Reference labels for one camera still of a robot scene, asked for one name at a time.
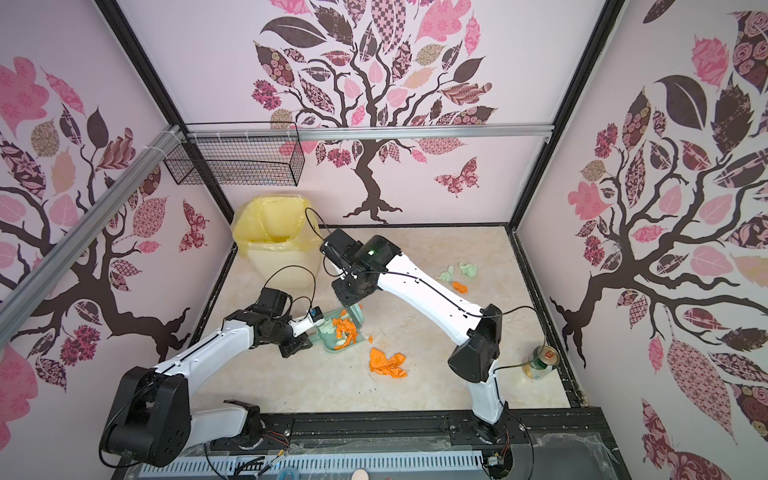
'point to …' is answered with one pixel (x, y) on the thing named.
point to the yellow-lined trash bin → (281, 236)
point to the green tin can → (540, 362)
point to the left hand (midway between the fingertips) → (304, 342)
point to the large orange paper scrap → (382, 365)
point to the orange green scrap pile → (345, 330)
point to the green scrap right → (469, 270)
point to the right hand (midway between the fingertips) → (350, 288)
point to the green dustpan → (352, 312)
